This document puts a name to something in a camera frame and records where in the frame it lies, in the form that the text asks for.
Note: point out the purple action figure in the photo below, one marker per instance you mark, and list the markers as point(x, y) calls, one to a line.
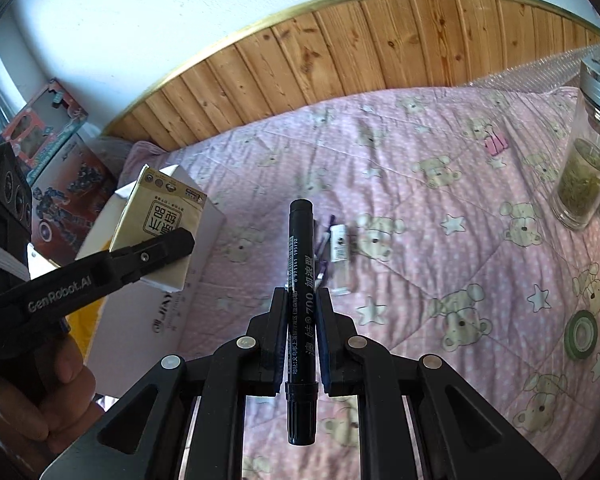
point(321, 262)

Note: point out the red teal toy box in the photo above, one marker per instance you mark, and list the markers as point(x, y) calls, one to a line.
point(42, 127)

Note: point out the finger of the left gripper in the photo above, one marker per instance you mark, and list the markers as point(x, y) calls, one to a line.
point(162, 261)

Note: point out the green tape roll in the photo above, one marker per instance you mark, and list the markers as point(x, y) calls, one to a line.
point(580, 337)

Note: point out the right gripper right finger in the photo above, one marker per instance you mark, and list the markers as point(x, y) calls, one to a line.
point(418, 419)

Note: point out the person's left hand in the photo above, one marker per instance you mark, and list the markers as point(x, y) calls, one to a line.
point(31, 436)

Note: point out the pink binder clip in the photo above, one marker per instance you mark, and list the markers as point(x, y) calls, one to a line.
point(495, 143)

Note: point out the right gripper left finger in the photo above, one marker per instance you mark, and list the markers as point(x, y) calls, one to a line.
point(192, 413)

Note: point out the tissue pack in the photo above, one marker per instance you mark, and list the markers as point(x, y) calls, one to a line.
point(156, 203)

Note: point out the bubble wrap roll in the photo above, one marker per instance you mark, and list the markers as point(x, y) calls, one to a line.
point(543, 75)

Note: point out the pink bear quilt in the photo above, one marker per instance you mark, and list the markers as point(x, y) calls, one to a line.
point(453, 252)

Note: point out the black marker pen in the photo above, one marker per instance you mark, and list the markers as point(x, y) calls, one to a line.
point(301, 386)

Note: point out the white lighter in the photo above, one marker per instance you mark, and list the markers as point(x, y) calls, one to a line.
point(339, 277)

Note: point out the robot toy box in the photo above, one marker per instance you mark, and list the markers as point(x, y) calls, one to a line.
point(67, 198)

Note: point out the glass tea bottle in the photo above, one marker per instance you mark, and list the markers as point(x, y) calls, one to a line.
point(576, 194)

